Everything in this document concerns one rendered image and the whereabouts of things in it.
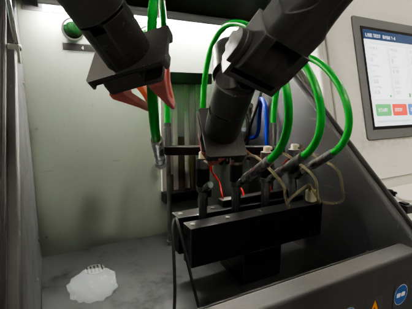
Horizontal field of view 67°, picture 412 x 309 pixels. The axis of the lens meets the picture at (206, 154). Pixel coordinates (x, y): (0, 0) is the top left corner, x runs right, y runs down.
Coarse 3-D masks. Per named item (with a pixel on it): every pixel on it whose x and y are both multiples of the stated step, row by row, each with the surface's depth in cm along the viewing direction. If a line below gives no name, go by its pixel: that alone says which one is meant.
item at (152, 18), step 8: (152, 0) 44; (160, 0) 61; (152, 8) 43; (160, 8) 64; (152, 16) 42; (160, 16) 66; (152, 24) 41; (152, 96) 41; (152, 104) 41; (152, 112) 42; (168, 112) 78; (152, 120) 42; (168, 120) 78; (152, 128) 44; (152, 136) 45; (160, 136) 46
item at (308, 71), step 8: (312, 72) 56; (312, 80) 55; (312, 88) 56; (320, 88) 55; (320, 96) 55; (320, 104) 54; (320, 112) 54; (320, 120) 55; (320, 128) 55; (320, 136) 55; (312, 144) 57; (304, 152) 59; (312, 152) 58; (296, 160) 60; (304, 160) 59; (280, 168) 65; (288, 168) 63; (280, 176) 66
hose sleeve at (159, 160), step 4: (152, 144) 47; (156, 144) 47; (160, 144) 47; (156, 148) 48; (160, 148) 48; (156, 152) 49; (160, 152) 49; (156, 156) 51; (160, 156) 50; (164, 156) 52; (156, 160) 52; (160, 160) 52; (164, 160) 53; (160, 164) 53
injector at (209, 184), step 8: (200, 160) 61; (200, 168) 61; (208, 168) 62; (200, 176) 62; (208, 176) 62; (200, 184) 62; (208, 184) 60; (200, 192) 62; (200, 200) 63; (200, 208) 63; (200, 216) 64
